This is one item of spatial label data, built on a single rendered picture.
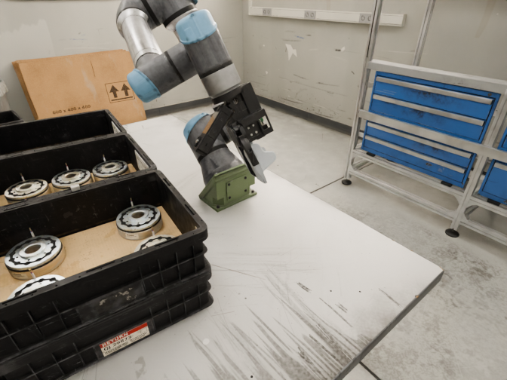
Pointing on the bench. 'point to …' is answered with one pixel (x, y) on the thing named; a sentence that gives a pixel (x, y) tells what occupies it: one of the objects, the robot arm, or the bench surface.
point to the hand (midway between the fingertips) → (256, 177)
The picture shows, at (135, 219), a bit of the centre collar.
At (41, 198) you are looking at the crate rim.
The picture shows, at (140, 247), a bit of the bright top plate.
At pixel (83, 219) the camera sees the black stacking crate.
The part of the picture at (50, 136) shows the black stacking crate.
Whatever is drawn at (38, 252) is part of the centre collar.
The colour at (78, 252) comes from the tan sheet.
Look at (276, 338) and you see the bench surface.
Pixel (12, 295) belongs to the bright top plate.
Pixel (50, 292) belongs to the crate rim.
